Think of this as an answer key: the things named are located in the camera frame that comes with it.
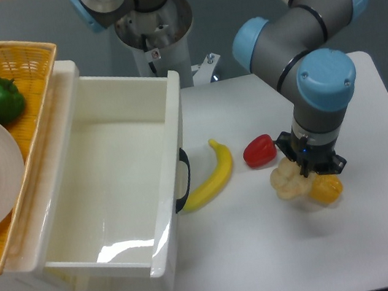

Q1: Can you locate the upper white drawer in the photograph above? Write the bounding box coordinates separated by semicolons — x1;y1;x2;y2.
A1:
45;71;182;279

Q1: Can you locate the round bread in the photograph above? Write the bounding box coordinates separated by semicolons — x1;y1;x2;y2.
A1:
270;158;316;200

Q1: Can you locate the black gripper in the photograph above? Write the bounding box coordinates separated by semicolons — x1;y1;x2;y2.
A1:
274;131;346;178

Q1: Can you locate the black drawer handle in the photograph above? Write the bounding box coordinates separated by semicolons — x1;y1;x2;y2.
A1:
175;147;191;213

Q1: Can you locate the red bell pepper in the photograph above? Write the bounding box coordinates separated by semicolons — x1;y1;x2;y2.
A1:
243;134;277;168

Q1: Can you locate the yellow woven basket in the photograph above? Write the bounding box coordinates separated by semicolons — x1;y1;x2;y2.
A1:
0;41;57;275

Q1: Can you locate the yellow banana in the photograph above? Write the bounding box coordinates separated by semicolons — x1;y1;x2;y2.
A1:
183;139;233;212

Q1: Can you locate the yellow bell pepper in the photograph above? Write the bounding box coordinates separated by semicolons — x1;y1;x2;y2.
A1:
308;174;343;205

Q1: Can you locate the white drawer cabinet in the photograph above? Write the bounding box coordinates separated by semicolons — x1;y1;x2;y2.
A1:
0;61;175;291

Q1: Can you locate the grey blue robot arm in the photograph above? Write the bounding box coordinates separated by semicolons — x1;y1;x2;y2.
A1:
69;0;368;176

